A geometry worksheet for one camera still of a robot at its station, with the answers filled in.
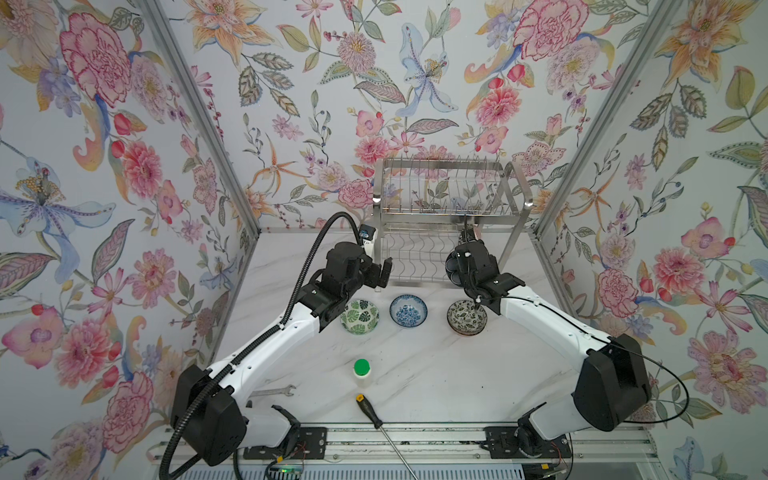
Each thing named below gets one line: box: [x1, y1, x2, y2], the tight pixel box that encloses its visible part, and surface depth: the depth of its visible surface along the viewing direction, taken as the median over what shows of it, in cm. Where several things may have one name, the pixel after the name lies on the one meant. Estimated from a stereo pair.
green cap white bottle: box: [353, 358, 371, 389], surface depth 78 cm
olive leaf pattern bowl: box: [447, 299, 488, 336], surface depth 95 cm
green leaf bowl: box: [340, 299, 380, 335], surface depth 97 cm
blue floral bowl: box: [389, 294, 429, 328], surface depth 98 cm
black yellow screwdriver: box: [356, 394, 419, 480], surface depth 80 cm
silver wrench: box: [249, 384, 297, 398], surface depth 84 cm
